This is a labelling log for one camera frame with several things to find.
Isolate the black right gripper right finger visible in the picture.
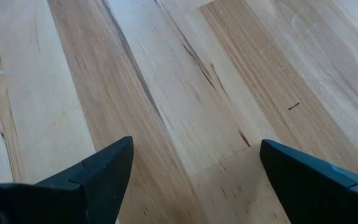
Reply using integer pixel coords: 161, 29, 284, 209
259, 139, 358, 224

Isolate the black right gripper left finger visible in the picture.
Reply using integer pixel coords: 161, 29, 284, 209
0, 136, 135, 224

